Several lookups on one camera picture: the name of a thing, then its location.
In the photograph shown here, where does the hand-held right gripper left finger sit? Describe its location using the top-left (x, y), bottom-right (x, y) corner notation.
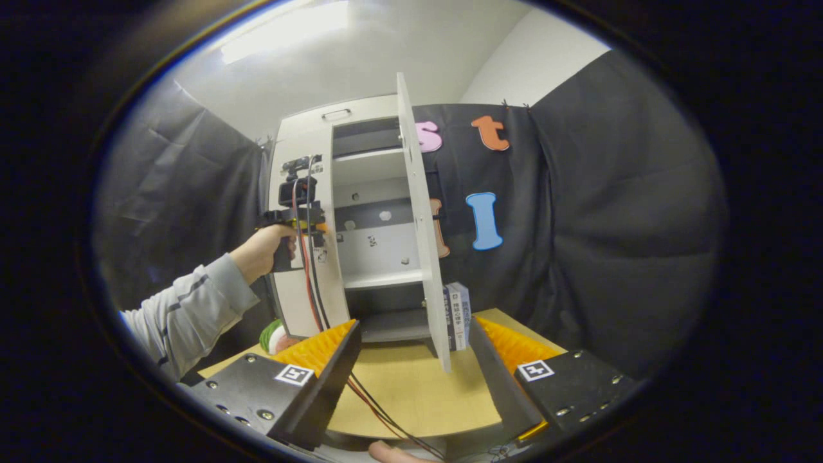
top-left (191, 320), bottom-right (362, 451)

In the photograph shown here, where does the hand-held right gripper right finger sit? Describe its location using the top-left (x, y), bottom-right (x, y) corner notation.
top-left (468, 315), bottom-right (637, 448)

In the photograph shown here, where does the beige double-door shoe cabinet body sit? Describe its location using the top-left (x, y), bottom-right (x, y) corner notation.
top-left (266, 96), bottom-right (444, 345)

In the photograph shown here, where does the camera sticker shoe cabinet door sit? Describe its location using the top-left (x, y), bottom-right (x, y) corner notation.
top-left (269, 125), bottom-right (351, 338)

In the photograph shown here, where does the headphone sticker shoe cabinet door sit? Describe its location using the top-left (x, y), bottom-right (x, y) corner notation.
top-left (395, 72), bottom-right (453, 374)

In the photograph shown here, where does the watermelon slice plush toy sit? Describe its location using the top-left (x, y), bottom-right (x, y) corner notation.
top-left (259, 320), bottom-right (300, 356)

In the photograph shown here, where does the white printed box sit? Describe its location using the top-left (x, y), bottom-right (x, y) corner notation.
top-left (449, 283), bottom-right (466, 352)

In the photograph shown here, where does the ceiling light panel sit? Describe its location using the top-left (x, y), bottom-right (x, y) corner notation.
top-left (219, 0), bottom-right (351, 65)

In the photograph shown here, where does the black backdrop cloth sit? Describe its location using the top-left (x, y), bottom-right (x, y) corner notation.
top-left (96, 50), bottom-right (730, 380)

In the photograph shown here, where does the black cable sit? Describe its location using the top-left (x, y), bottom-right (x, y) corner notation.
top-left (305, 154), bottom-right (446, 460)

